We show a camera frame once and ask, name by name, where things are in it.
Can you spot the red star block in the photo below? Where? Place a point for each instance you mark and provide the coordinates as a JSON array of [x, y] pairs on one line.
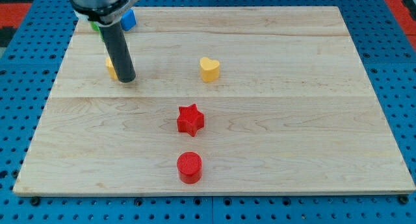
[[190, 119]]

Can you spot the blue cube block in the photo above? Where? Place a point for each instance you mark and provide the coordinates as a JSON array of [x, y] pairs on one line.
[[128, 20]]

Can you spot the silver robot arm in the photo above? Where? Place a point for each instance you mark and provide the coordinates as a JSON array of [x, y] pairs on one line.
[[107, 15]]

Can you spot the green block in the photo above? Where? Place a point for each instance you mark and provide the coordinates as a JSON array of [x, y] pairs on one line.
[[97, 29]]

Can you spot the red cylinder block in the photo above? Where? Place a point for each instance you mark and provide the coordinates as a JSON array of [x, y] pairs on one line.
[[189, 167]]

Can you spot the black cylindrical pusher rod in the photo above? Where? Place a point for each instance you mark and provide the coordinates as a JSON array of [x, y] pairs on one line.
[[114, 39]]

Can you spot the yellow hexagon block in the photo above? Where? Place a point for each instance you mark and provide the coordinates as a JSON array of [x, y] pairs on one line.
[[110, 68]]

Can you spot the wooden board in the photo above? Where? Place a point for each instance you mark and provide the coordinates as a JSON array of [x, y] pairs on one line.
[[293, 111]]

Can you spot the yellow heart block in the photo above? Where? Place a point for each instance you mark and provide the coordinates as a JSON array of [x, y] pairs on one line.
[[209, 69]]

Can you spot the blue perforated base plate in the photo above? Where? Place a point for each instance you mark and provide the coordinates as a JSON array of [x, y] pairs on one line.
[[33, 57]]

